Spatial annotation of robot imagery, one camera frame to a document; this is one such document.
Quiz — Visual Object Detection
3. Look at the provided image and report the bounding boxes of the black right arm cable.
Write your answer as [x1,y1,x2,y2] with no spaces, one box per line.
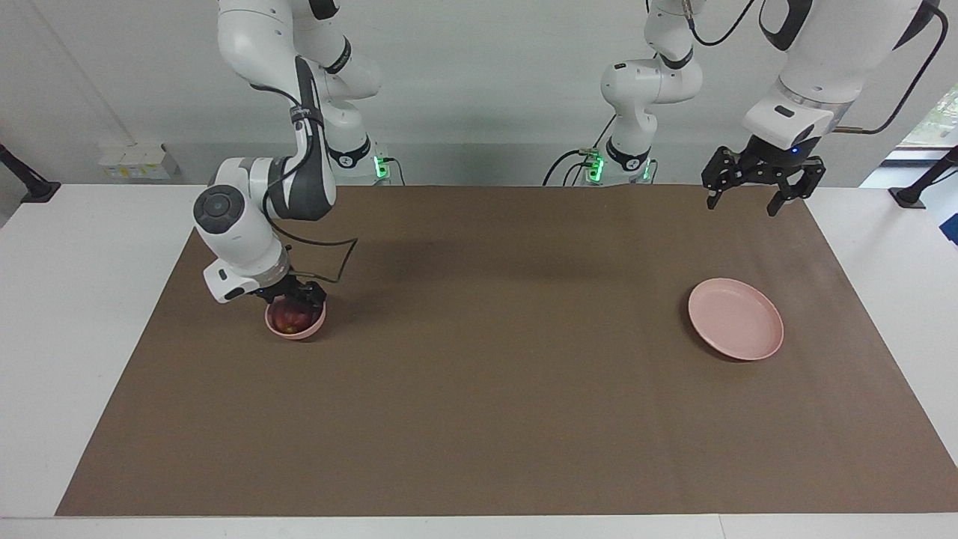
[251,56,359,286]

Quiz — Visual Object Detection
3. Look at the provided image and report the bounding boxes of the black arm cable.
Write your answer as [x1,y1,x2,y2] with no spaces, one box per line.
[251,56,359,286]
[676,0,950,136]

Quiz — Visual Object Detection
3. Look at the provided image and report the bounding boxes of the brown table mat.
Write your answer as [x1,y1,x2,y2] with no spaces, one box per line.
[55,184,958,517]

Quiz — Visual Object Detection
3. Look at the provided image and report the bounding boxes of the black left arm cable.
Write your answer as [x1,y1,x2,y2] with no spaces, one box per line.
[676,0,950,136]

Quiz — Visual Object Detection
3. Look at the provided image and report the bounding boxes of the dark red apple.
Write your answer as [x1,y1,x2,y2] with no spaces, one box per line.
[271,299,315,335]

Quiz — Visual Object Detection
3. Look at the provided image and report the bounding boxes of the pink plate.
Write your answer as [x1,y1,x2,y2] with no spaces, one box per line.
[688,278,785,362]

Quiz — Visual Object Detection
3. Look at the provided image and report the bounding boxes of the window with dark frame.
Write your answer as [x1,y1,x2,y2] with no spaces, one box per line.
[894,71,958,164]

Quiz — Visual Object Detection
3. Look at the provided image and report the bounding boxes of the white power strip box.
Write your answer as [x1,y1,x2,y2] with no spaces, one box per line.
[97,142,181,180]

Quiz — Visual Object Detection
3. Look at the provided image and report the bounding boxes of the black base cable bundle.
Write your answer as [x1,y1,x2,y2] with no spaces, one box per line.
[543,115,619,186]

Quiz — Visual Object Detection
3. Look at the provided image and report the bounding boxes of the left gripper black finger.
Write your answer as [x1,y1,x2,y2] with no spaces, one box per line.
[701,146,742,210]
[766,156,827,219]

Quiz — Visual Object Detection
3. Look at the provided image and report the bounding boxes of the black camera stand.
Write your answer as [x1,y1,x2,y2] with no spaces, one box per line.
[888,145,958,210]
[0,142,61,204]

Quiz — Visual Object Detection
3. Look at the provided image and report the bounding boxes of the pink bowl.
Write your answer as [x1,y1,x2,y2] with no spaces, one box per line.
[264,296,328,342]

